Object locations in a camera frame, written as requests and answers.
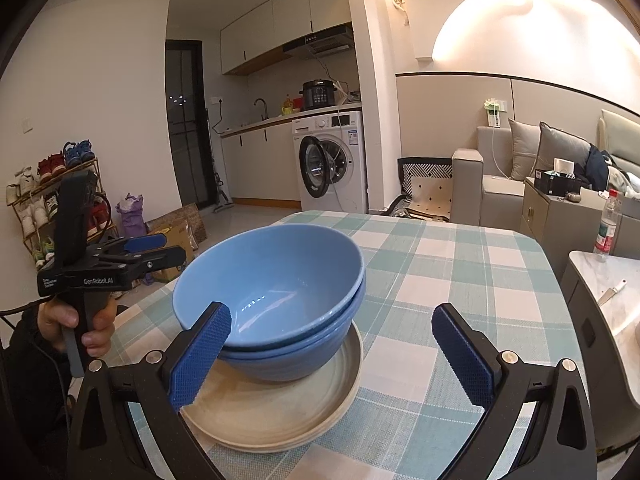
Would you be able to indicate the dark glass door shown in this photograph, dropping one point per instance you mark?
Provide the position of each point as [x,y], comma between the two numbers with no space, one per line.
[185,160]

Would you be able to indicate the kitchen knife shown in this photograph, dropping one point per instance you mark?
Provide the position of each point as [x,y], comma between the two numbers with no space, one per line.
[607,297]

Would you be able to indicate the person's left forearm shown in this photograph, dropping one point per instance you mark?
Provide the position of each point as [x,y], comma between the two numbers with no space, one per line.
[30,410]

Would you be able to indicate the kitchen faucet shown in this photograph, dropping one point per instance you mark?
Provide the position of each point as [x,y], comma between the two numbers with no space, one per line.
[265,110]

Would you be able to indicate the black pressure cooker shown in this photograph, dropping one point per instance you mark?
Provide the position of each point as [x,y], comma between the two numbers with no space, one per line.
[317,95]

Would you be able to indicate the cardboard box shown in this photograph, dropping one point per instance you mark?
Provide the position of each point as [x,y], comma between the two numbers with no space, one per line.
[167,276]

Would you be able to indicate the grey sofa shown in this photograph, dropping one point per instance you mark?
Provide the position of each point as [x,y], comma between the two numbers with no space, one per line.
[467,190]

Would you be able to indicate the group of assorted shoes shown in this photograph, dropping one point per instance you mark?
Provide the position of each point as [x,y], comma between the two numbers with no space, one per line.
[75,152]

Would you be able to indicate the brown patterned board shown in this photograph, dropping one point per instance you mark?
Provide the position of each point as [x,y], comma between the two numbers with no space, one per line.
[187,225]

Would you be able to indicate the marble side table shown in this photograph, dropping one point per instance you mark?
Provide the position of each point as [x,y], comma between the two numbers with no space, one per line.
[595,270]

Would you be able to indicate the white washing machine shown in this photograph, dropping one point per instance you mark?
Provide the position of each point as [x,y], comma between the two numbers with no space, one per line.
[345,195]

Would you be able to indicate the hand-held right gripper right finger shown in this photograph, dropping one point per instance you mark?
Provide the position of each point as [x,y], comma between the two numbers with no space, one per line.
[462,355]

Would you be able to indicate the wall socket with green charger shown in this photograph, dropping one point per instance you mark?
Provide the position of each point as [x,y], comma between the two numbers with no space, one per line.
[495,117]

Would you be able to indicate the plastic water bottle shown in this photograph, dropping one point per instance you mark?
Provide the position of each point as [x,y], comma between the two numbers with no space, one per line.
[606,235]

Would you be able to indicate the black box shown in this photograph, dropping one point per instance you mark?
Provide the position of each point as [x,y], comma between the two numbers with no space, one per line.
[555,185]

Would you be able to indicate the beige side cabinet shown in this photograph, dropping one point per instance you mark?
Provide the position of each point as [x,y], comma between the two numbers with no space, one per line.
[545,220]

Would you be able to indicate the padded bed headboard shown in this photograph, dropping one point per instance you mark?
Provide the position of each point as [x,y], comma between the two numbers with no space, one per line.
[622,132]

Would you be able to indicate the dark blue jacket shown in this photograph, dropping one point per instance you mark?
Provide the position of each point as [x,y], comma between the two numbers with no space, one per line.
[597,165]

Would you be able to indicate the purple bag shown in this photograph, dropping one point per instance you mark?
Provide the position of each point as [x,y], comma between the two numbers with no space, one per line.
[131,220]

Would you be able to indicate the white upper kitchen cabinets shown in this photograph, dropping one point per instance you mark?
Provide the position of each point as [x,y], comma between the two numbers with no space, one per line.
[260,30]

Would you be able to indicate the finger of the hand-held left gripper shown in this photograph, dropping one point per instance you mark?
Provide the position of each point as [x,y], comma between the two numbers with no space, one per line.
[145,242]
[170,256]

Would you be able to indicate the yellow bottle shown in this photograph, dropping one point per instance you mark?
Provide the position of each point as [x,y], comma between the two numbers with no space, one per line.
[287,109]

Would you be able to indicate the person's left hand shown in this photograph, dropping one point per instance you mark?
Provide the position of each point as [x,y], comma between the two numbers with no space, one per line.
[52,317]

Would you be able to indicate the lower kitchen cabinets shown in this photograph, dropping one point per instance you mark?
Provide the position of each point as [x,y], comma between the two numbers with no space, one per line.
[260,170]

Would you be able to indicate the checked tablecloth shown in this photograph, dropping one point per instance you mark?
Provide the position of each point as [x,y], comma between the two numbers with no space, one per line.
[425,285]

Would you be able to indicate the light blue bowl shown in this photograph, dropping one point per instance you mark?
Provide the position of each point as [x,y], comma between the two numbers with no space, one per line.
[280,270]

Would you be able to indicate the wooden shoe rack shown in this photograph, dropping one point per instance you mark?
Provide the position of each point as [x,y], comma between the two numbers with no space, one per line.
[102,185]

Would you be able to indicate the light grey cushion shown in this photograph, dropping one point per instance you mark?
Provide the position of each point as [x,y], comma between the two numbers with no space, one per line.
[522,150]

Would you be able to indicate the dark grey cushion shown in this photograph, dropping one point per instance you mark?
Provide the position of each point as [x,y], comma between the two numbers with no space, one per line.
[560,147]

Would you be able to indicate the range hood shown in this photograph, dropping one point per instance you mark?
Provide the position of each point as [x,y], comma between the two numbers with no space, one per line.
[320,42]

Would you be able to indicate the small brown case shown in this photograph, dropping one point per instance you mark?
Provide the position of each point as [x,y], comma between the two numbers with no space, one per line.
[573,197]

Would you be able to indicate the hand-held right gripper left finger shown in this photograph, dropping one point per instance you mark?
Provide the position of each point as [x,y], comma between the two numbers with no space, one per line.
[200,355]

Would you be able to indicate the upright vacuum cleaner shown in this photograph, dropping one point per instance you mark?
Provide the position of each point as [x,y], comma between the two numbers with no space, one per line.
[222,204]

